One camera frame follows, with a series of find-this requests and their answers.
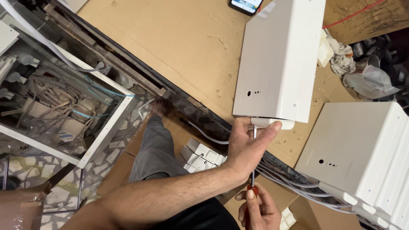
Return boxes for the person's right hand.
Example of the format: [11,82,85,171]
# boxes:
[235,182,282,230]

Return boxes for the person's left hand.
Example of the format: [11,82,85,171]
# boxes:
[224,116,282,183]

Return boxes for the red-handled screwdriver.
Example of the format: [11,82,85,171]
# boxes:
[243,125,259,230]

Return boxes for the white plastic nozzle piece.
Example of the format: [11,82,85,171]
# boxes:
[251,117,295,130]

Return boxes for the small white boxes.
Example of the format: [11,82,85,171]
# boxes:
[279,207,298,230]

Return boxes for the group of white plug boxes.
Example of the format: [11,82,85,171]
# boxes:
[179,137,228,174]

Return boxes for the person's black shirt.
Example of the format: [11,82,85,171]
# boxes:
[150,197,241,230]

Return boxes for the person's grey trouser leg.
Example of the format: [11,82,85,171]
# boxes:
[128,115,190,183]

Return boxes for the person's foot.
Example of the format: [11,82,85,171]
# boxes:
[150,98,170,118]

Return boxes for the white appliance housing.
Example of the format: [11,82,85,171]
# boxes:
[232,0,327,124]
[294,102,409,207]

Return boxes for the brown cardboard sheet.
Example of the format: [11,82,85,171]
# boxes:
[77,0,409,230]

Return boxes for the white plastic part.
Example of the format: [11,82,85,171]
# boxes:
[317,29,335,68]

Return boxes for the dirty white rag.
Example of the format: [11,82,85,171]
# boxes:
[326,30,356,77]

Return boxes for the row of white appliance housings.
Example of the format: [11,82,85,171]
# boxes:
[351,110,409,230]

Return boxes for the black smartphone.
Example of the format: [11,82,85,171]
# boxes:
[228,0,264,17]

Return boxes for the clear plastic bag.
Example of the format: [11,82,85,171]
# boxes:
[343,65,400,99]

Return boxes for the heap of dark metal parts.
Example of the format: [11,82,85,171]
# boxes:
[351,28,409,107]

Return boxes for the white metal crate with parts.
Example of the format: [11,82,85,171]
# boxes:
[0,20,138,169]

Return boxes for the brown cardboard carton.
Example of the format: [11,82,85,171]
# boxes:
[0,182,52,230]

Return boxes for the bundle of white cables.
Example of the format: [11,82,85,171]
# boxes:
[255,158,360,215]

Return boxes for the white cable with black plug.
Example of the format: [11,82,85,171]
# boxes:
[179,117,230,145]

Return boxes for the metal stool frame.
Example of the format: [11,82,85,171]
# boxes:
[0,153,86,215]

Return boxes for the red cable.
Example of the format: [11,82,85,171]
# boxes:
[322,0,385,29]

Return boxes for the thick white cable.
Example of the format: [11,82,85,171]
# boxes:
[0,0,107,73]

